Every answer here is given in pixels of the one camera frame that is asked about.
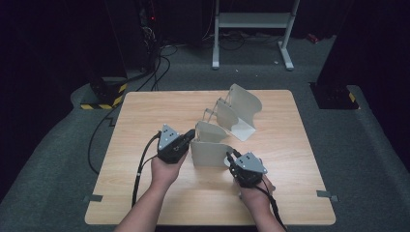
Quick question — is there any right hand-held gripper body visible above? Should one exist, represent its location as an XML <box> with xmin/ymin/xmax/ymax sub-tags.
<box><xmin>230</xmin><ymin>152</ymin><xmax>269</xmax><ymax>189</ymax></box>

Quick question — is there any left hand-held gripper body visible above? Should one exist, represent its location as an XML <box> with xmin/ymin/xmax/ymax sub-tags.
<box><xmin>158</xmin><ymin>124</ymin><xmax>191</xmax><ymax>164</ymax></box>

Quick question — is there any expandable grey metal bookend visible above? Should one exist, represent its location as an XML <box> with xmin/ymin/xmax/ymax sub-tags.
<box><xmin>190</xmin><ymin>82</ymin><xmax>263</xmax><ymax>168</ymax></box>

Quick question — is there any black base with wide hazard stripes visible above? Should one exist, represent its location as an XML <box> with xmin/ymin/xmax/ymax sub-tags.
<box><xmin>80</xmin><ymin>81</ymin><xmax>129</xmax><ymax>110</ymax></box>

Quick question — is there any grey tape piece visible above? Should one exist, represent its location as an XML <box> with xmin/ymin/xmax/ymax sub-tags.
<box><xmin>83</xmin><ymin>193</ymin><xmax>104</xmax><ymax>203</ymax></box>
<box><xmin>316</xmin><ymin>189</ymin><xmax>339</xmax><ymax>203</ymax></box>

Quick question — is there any black base with small hazard stripe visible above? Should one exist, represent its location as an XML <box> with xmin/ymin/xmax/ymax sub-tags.
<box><xmin>308</xmin><ymin>81</ymin><xmax>361</xmax><ymax>110</ymax></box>

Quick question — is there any dark equipment rack with red light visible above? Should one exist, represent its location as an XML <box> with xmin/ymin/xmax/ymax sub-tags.
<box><xmin>136</xmin><ymin>0</ymin><xmax>162</xmax><ymax>73</ymax></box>

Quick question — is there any white metal stand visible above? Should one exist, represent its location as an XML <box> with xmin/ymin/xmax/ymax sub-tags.
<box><xmin>211</xmin><ymin>0</ymin><xmax>301</xmax><ymax>72</ymax></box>

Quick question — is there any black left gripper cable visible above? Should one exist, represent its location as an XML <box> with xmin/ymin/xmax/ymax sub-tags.
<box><xmin>131</xmin><ymin>130</ymin><xmax>162</xmax><ymax>208</ymax></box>

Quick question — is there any long black floor cable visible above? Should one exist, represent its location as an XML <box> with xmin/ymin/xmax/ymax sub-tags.
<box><xmin>87</xmin><ymin>44</ymin><xmax>178</xmax><ymax>176</ymax></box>

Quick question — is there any cable bundle under stand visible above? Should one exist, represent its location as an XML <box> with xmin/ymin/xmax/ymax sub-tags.
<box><xmin>219</xmin><ymin>30</ymin><xmax>281</xmax><ymax>51</ymax></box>

